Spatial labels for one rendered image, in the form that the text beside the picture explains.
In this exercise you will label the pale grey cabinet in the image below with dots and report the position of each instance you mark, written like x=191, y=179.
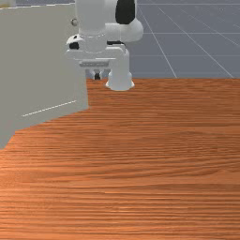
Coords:
x=37, y=68

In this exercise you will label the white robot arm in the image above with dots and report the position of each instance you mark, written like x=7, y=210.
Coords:
x=93, y=18

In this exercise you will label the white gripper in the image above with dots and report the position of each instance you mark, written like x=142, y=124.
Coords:
x=93, y=56

